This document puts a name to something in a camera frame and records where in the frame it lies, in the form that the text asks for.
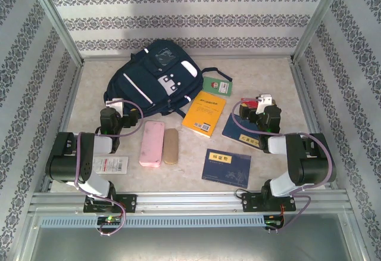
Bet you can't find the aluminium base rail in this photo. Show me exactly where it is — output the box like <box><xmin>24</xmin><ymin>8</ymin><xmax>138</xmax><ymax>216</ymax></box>
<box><xmin>32</xmin><ymin>191</ymin><xmax>349</xmax><ymax>214</ymax></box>

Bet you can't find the sheet metal shelf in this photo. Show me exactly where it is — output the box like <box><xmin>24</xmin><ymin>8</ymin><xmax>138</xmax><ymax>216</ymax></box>
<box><xmin>29</xmin><ymin>228</ymin><xmax>363</xmax><ymax>261</ymax></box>

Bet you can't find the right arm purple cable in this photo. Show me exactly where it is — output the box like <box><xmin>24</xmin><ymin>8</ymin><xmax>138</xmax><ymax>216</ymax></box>
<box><xmin>232</xmin><ymin>100</ymin><xmax>333</xmax><ymax>232</ymax></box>

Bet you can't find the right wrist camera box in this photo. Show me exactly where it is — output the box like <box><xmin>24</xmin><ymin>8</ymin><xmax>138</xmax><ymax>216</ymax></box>
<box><xmin>257</xmin><ymin>94</ymin><xmax>273</xmax><ymax>114</ymax></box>

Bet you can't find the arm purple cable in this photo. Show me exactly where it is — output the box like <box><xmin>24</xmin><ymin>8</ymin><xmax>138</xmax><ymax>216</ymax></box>
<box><xmin>232</xmin><ymin>100</ymin><xmax>333</xmax><ymax>232</ymax></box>
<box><xmin>73</xmin><ymin>99</ymin><xmax>145</xmax><ymax>238</ymax></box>

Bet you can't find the pink pencil case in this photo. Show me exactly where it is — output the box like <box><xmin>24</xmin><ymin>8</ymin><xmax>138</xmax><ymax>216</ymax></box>
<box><xmin>139</xmin><ymin>120</ymin><xmax>165</xmax><ymax>168</ymax></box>

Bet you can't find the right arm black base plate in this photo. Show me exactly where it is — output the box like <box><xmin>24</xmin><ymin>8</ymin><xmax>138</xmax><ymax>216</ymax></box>
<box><xmin>241</xmin><ymin>192</ymin><xmax>297</xmax><ymax>213</ymax></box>

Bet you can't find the aluminium frame rail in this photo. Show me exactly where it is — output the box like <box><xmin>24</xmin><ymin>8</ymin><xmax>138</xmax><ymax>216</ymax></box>
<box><xmin>290</xmin><ymin>61</ymin><xmax>334</xmax><ymax>190</ymax></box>
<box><xmin>41</xmin><ymin>63</ymin><xmax>86</xmax><ymax>193</ymax></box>

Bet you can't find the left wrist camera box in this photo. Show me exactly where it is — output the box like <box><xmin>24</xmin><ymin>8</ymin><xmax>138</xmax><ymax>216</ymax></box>
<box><xmin>105</xmin><ymin>98</ymin><xmax>124</xmax><ymax>114</ymax></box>

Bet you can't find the navy book with bamboo print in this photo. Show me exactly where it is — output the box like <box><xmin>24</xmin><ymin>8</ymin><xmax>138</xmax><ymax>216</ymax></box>
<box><xmin>201</xmin><ymin>148</ymin><xmax>252</xmax><ymax>189</ymax></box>

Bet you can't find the navy book with yellow label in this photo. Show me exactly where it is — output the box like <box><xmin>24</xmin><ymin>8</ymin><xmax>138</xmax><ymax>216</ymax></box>
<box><xmin>221</xmin><ymin>113</ymin><xmax>263</xmax><ymax>148</ymax></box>

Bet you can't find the small green book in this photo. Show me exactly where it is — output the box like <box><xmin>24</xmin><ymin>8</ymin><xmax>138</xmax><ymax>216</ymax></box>
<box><xmin>202</xmin><ymin>76</ymin><xmax>233</xmax><ymax>97</ymax></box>

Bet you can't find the grey slotted cable duct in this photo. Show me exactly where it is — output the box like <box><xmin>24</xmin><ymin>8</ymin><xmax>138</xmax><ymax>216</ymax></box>
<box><xmin>40</xmin><ymin>215</ymin><xmax>266</xmax><ymax>228</ymax></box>

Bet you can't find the red plastic packet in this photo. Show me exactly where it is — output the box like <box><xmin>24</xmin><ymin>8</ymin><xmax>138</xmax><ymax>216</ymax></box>
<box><xmin>240</xmin><ymin>98</ymin><xmax>260</xmax><ymax>111</ymax></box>

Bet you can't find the aluminium frame post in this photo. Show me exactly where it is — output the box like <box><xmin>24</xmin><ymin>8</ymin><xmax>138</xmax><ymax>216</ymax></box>
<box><xmin>291</xmin><ymin>0</ymin><xmax>349</xmax><ymax>64</ymax></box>
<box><xmin>25</xmin><ymin>0</ymin><xmax>86</xmax><ymax>65</ymax></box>

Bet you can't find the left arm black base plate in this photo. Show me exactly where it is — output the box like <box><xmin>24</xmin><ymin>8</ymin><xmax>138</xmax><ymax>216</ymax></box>
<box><xmin>83</xmin><ymin>194</ymin><xmax>138</xmax><ymax>213</ymax></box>

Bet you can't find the navy blue backpack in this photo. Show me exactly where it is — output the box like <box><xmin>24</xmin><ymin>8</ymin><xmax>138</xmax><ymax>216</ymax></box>
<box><xmin>103</xmin><ymin>39</ymin><xmax>233</xmax><ymax>117</ymax></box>

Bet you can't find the tan oblong case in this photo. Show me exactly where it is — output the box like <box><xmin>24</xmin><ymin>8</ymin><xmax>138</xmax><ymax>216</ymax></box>
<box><xmin>163</xmin><ymin>128</ymin><xmax>179</xmax><ymax>165</ymax></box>

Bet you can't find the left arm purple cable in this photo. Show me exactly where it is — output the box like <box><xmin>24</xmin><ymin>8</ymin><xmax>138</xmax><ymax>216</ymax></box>
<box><xmin>73</xmin><ymin>99</ymin><xmax>145</xmax><ymax>238</ymax></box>

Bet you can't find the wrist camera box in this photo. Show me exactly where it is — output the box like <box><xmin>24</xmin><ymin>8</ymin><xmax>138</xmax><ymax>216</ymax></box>
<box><xmin>105</xmin><ymin>98</ymin><xmax>124</xmax><ymax>114</ymax></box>
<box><xmin>257</xmin><ymin>94</ymin><xmax>273</xmax><ymax>114</ymax></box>

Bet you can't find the yellow paperback book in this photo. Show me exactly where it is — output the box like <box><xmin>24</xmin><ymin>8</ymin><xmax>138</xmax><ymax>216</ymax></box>
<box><xmin>181</xmin><ymin>91</ymin><xmax>227</xmax><ymax>138</ymax></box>

